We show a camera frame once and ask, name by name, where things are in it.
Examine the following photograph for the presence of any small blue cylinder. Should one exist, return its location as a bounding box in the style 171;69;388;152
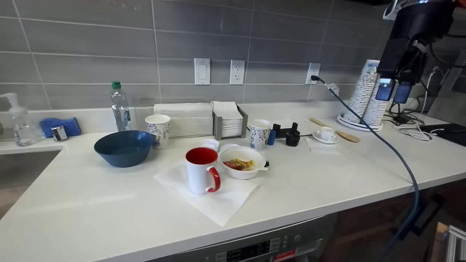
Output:
267;123;283;148

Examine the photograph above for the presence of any blue bowl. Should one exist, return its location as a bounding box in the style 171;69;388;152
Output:
94;130;158;169

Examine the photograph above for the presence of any black tablet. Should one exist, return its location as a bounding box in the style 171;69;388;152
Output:
420;123;466;149

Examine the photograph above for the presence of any white mug red inside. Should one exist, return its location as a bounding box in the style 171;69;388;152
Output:
184;146;223;197

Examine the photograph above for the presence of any clear soap dispenser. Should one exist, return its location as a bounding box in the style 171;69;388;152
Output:
0;92;40;149

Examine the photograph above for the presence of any metal napkin holder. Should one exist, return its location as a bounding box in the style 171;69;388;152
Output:
212;101;250;142

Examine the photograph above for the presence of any white plate stack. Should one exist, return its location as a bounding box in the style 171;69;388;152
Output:
337;114;385;135

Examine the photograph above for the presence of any white cable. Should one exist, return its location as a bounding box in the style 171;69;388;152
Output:
398;123;435;143

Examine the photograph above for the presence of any blue sponge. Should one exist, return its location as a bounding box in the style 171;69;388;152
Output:
38;117;84;140

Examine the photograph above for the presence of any clear tape piece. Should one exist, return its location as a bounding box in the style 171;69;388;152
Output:
327;82;343;98

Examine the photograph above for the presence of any dishwasher control panel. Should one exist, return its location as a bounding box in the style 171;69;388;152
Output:
151;213;341;262

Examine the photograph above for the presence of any white wall switch plate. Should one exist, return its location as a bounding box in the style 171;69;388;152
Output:
193;57;212;86

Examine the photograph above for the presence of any small black bottle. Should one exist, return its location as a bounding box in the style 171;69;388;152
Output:
285;121;302;149

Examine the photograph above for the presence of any white bowl with food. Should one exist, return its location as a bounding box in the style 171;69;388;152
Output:
219;145;271;183

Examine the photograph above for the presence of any wooden spoon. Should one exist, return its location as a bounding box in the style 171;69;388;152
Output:
309;117;362;145

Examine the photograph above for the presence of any white metal cart frame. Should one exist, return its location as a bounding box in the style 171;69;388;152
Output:
427;220;466;262

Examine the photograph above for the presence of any black power adapter cable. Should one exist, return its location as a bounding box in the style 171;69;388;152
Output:
389;101;414;126

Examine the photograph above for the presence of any white wall outlet with plug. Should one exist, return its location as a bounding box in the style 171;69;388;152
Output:
305;62;322;86

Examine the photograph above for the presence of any teal power cable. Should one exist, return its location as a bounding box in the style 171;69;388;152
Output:
311;75;421;262

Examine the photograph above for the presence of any patterned paper cup stack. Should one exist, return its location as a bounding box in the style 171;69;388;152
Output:
363;78;395;129
343;59;382;123

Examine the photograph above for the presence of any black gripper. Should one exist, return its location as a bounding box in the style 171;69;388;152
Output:
376;38;432;105

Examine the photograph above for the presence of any white saucer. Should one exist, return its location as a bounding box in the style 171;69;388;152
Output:
311;132;338;146

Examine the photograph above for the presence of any clear bottle green cap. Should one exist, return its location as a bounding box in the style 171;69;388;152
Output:
110;81;133;133

